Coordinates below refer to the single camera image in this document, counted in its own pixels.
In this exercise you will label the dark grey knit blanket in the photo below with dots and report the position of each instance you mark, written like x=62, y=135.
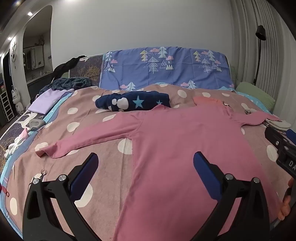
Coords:
x=69, y=83

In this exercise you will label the person's right hand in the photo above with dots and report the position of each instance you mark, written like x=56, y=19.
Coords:
x=285, y=208

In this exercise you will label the white cat figurine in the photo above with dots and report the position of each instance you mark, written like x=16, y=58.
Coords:
x=17, y=99

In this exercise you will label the pink polka dot bed sheet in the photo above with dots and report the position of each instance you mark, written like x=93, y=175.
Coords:
x=111, y=129

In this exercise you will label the white pleated curtain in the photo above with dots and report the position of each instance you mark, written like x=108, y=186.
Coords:
x=277, y=58

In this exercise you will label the green pillow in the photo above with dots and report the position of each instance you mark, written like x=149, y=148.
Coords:
x=256, y=93

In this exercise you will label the white and pink plush cloth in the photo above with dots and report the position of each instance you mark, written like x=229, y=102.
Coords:
x=16, y=143

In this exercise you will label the wall cabinet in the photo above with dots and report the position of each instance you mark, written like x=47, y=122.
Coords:
x=33, y=56

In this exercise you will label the black floor lamp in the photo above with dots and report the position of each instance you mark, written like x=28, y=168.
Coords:
x=261, y=33

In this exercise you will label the grey rounded cloth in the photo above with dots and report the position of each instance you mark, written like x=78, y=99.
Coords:
x=35, y=122

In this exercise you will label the purple tree print pillow cover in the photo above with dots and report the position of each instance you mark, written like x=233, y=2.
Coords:
x=180, y=69

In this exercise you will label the coral folded garment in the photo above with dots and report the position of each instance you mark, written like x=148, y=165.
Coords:
x=205, y=100

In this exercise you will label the dark tree print headboard cover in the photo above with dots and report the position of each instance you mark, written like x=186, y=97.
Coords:
x=87, y=69

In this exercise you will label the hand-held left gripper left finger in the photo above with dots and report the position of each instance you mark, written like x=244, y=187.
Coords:
x=85, y=178

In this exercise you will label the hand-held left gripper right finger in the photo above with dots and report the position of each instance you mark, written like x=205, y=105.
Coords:
x=205, y=176

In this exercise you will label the white wall decoration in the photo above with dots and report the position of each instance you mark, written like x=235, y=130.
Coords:
x=13, y=54

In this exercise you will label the beige folded cloth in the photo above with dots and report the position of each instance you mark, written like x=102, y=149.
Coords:
x=277, y=124

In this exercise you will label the lavender folded cloth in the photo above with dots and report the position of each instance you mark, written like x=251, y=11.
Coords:
x=46, y=100

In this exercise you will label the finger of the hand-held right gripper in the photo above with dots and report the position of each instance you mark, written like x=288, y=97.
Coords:
x=274, y=136
x=291, y=134

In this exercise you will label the pink long-sleeve garment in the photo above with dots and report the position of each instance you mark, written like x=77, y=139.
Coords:
x=166, y=143

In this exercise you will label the black cloth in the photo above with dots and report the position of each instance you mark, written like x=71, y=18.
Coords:
x=63, y=67

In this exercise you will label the white storage rack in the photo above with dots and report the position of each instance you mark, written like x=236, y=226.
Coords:
x=5, y=106

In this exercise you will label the navy star print fleece cloth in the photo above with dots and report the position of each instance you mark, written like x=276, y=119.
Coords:
x=143, y=99

